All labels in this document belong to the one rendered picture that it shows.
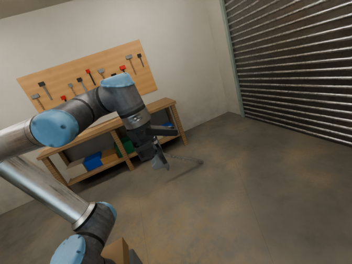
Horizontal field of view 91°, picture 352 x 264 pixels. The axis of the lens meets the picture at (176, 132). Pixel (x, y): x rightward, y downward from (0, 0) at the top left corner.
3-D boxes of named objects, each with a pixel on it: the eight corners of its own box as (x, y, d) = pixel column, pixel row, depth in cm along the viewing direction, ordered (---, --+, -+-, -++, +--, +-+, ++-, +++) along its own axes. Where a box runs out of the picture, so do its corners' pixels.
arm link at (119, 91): (106, 78, 57) (132, 66, 54) (124, 111, 62) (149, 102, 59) (90, 85, 49) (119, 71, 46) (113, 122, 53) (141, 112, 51)
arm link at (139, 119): (144, 103, 61) (146, 109, 52) (150, 116, 62) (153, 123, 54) (121, 114, 60) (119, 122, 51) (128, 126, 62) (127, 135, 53)
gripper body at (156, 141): (141, 153, 66) (126, 127, 61) (162, 144, 66) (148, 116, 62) (142, 163, 59) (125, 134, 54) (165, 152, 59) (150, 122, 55)
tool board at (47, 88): (157, 89, 329) (139, 39, 295) (50, 131, 291) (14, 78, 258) (157, 89, 333) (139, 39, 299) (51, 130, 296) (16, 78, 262)
